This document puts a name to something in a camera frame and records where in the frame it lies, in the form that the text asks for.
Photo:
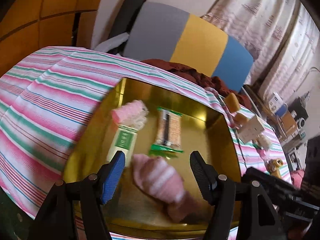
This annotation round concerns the white towel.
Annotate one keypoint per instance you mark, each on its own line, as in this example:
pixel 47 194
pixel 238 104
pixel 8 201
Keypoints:
pixel 112 42

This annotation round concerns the grey yellow blue chair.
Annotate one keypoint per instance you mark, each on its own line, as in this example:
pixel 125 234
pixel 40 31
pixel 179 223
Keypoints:
pixel 200 42

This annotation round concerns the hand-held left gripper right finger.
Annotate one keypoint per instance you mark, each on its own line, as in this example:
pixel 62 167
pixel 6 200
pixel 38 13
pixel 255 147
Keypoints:
pixel 200 177

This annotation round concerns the pink green striped tablecloth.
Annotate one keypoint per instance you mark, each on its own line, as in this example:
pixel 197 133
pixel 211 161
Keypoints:
pixel 50 100

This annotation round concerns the black stereo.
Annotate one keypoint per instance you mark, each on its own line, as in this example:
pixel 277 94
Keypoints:
pixel 298 117

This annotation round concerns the green edged cracker packet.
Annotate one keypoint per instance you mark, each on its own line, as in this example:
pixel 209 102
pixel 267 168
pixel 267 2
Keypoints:
pixel 167 130

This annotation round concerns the white blue carton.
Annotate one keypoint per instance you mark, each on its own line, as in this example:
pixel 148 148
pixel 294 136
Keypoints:
pixel 277 102

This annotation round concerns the wooden wardrobe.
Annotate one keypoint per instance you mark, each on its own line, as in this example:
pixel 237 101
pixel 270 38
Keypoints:
pixel 37 5

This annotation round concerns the pink cloth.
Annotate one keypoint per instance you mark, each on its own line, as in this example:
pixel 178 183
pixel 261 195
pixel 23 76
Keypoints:
pixel 297 178

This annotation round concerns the small yellow toy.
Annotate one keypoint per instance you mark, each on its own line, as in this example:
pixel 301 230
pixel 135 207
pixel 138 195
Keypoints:
pixel 275 167

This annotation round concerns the yellow sponge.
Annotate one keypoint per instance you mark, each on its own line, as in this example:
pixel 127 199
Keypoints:
pixel 241 118
pixel 232 101

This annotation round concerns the small cream object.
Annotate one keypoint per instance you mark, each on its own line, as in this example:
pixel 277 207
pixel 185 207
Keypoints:
pixel 264 141

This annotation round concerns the black upright frame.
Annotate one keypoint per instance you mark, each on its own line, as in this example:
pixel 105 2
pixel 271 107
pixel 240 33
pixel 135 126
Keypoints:
pixel 132 5

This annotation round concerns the pink hair roller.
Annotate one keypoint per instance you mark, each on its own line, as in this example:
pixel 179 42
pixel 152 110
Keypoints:
pixel 125 111

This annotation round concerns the pink striped sock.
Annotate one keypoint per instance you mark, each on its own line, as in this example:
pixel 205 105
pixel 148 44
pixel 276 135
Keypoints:
pixel 160 177

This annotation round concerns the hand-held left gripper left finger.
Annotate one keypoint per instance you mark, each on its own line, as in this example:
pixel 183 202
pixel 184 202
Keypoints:
pixel 113 177

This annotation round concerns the cream box with green label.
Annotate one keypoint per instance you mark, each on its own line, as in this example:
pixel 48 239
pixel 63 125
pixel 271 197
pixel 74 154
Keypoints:
pixel 122 140

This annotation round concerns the gold metal tin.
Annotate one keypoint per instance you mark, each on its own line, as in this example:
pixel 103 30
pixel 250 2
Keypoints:
pixel 140 100

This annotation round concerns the patterned white curtain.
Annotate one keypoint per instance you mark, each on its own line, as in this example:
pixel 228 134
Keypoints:
pixel 262 17

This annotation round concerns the white rectangular block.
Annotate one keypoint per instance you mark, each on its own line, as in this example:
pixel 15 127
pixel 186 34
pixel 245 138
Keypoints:
pixel 250 130

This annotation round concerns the small pink object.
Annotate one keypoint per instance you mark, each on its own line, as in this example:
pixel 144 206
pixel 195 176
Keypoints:
pixel 262 153

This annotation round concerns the dark red cloth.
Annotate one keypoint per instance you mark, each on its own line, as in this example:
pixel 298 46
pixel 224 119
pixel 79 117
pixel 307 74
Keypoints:
pixel 212 82

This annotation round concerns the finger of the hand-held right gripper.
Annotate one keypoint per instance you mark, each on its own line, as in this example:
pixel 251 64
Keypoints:
pixel 265 180

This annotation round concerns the brown cardboard box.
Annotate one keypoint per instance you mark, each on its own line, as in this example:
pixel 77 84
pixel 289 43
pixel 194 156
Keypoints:
pixel 288 122

